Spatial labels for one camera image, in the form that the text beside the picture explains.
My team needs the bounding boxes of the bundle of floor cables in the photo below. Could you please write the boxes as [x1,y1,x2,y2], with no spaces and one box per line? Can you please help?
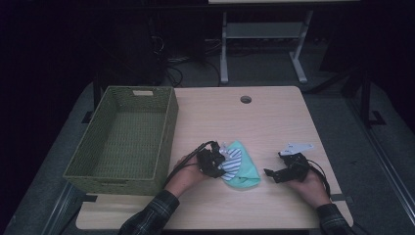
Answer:
[148,32,223,88]

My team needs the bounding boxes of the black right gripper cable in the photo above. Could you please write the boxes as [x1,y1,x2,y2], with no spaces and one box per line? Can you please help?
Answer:
[305,158,333,199]

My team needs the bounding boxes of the black metal stand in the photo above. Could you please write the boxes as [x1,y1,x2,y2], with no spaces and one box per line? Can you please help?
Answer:
[341,63,387,129]

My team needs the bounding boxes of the grey metal table frame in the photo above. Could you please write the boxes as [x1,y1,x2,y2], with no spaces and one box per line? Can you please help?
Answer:
[218,9,314,86]

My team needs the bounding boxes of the green woven basket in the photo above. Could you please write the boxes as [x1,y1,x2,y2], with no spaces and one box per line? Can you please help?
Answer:
[63,85,180,197]

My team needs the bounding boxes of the mint green baby garment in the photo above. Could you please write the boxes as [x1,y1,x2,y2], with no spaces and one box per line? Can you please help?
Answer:
[220,139,262,190]

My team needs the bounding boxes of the person's right hand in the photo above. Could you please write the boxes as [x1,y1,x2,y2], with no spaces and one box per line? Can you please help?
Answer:
[286,168,333,210]

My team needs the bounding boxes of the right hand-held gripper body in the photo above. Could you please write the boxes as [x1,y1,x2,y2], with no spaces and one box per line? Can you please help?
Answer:
[276,142,314,184]

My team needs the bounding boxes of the person's left hand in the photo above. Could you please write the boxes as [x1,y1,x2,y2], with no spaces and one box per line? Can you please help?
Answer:
[163,154,210,199]

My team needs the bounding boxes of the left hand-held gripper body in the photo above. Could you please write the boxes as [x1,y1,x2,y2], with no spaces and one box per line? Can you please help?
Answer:
[196,140,231,179]

